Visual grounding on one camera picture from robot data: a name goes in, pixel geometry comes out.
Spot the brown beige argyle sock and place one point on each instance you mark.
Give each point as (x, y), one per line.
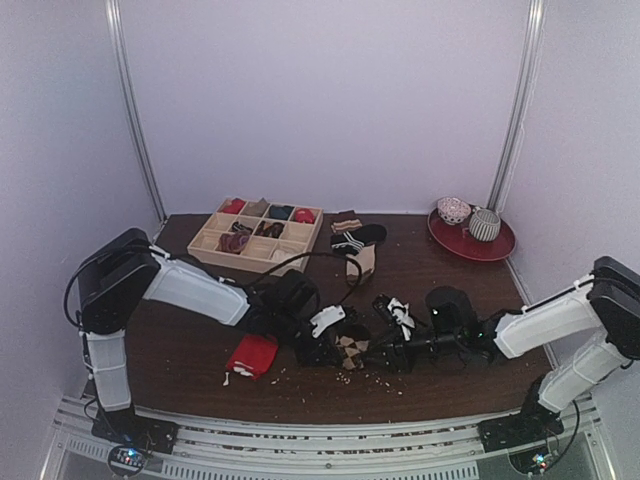
(352, 343)

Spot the rolled teal sock in box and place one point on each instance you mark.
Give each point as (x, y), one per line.
(280, 212)

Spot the striped ceramic mug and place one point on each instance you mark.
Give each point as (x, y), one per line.
(484, 225)

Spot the black white-striped sock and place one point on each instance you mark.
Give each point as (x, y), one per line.
(354, 241)

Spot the rolled dark patterned sock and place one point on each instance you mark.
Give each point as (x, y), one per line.
(269, 229)

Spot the rolled purple orange sock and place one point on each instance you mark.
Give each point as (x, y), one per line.
(233, 243)

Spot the left aluminium frame post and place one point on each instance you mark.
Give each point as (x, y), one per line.
(116, 31)

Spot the maroon striped sock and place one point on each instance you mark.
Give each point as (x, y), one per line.
(345, 221)

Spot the rolled red white sock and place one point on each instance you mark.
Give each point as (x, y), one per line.
(304, 215)

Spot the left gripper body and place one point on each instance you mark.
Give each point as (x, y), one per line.
(304, 356)

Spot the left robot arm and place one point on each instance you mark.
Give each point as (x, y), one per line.
(130, 269)

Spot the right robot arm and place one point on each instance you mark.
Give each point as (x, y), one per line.
(605, 301)

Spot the aluminium front rail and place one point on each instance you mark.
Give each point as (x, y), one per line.
(212, 448)

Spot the rolled beige sock in box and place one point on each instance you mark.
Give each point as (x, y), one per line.
(256, 209)

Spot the red round tray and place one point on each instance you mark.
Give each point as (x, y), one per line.
(458, 240)

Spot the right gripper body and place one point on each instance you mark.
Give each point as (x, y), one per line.
(395, 347)

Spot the patterned ceramic bowl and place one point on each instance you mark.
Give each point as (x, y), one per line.
(453, 210)

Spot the aluminium frame post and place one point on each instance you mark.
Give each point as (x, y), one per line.
(116, 31)
(524, 92)

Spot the beige green-toed sock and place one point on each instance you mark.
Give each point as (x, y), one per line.
(361, 267)

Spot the right aluminium frame post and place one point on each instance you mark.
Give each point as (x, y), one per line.
(524, 92)

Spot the rolled red sock in box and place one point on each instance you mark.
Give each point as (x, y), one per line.
(234, 206)

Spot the wooden compartment organizer box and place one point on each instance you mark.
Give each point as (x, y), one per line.
(255, 257)

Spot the rolled black striped sock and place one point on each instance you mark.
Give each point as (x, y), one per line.
(241, 229)

